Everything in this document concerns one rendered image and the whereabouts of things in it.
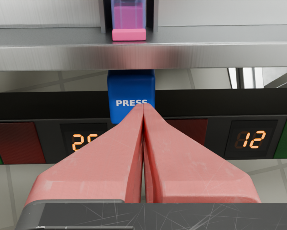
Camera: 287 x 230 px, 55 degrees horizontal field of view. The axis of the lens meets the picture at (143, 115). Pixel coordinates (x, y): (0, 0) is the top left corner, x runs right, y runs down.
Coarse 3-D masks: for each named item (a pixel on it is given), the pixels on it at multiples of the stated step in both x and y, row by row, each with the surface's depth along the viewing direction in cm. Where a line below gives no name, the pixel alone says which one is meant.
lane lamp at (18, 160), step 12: (0, 132) 18; (12, 132) 18; (24, 132) 18; (36, 132) 18; (0, 144) 18; (12, 144) 18; (24, 144) 18; (36, 144) 18; (12, 156) 19; (24, 156) 19; (36, 156) 19
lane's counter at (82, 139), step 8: (64, 128) 18; (72, 128) 18; (80, 128) 18; (88, 128) 18; (96, 128) 18; (104, 128) 18; (64, 136) 18; (72, 136) 18; (80, 136) 18; (88, 136) 18; (96, 136) 18; (64, 144) 18; (72, 144) 18; (80, 144) 18; (72, 152) 19
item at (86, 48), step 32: (0, 32) 13; (32, 32) 13; (64, 32) 12; (96, 32) 12; (160, 32) 12; (192, 32) 12; (224, 32) 12; (256, 32) 12; (0, 64) 12; (32, 64) 12; (64, 64) 12; (96, 64) 12; (128, 64) 12; (160, 64) 12; (192, 64) 12; (224, 64) 12; (256, 64) 12
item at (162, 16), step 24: (0, 0) 12; (24, 0) 12; (48, 0) 12; (72, 0) 12; (96, 0) 12; (168, 0) 12; (192, 0) 12; (216, 0) 13; (240, 0) 13; (264, 0) 13; (0, 24) 13; (24, 24) 13; (48, 24) 13; (72, 24) 13; (96, 24) 13; (168, 24) 13; (192, 24) 13; (216, 24) 13; (240, 24) 13; (264, 24) 13
